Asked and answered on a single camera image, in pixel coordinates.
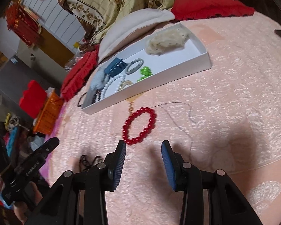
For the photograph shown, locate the red bead bracelet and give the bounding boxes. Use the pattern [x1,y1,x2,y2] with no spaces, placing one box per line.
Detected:
[122,106,157,146]

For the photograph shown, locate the dark brown bead bracelet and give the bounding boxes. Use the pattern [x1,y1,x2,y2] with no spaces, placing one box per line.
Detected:
[91,88,102,104]

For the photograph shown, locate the light blue fluffy clip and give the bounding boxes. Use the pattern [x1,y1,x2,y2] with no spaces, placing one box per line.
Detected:
[90,68,110,91]

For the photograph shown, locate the white bead bracelet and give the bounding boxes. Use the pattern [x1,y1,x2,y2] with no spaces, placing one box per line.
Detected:
[98,73,127,101]

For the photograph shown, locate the blue plastic hair claw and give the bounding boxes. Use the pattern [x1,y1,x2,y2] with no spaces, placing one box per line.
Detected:
[104,57,127,77]

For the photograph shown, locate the green bead bracelet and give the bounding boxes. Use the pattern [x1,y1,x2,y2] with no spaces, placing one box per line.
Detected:
[136,66,154,82]

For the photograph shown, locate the cream dotted scrunchie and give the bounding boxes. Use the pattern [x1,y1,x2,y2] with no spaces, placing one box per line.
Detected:
[145,28,188,55]

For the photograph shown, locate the left hand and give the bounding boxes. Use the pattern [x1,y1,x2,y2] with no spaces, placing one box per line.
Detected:
[12,181,44,224]

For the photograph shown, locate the orange plastic basket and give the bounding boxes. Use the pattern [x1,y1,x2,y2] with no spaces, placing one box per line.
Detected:
[33,90,64,135]

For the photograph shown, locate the red box in basket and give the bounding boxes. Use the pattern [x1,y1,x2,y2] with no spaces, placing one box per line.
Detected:
[19,80,47,119]

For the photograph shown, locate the pink quilted bedspread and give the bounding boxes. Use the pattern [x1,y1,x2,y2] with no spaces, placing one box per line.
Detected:
[41,13,281,224]

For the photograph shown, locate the red frilled cushion left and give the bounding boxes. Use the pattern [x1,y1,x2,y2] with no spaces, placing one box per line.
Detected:
[61,44,99,102]

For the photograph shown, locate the red frilled cushion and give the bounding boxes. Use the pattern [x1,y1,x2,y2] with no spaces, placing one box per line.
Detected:
[171,0,255,21]
[61,44,99,102]

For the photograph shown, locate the clear plastic bag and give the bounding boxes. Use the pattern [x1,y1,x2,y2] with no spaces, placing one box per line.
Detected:
[64,50,85,72]

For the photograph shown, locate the white shallow cardboard box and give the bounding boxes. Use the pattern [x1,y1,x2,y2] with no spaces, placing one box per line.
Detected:
[81,23,212,115]

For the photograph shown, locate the white pillow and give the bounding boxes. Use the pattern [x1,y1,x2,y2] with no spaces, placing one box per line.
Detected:
[98,9,175,62]

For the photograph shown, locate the red hanging decoration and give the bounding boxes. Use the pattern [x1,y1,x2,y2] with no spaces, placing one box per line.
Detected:
[6,3,42,48]

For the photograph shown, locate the red frilled cushion right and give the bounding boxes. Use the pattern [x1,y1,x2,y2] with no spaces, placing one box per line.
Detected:
[171,0,255,21]

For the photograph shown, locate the brown hair tie with charm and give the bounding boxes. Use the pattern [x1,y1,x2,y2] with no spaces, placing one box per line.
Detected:
[76,92,88,108]

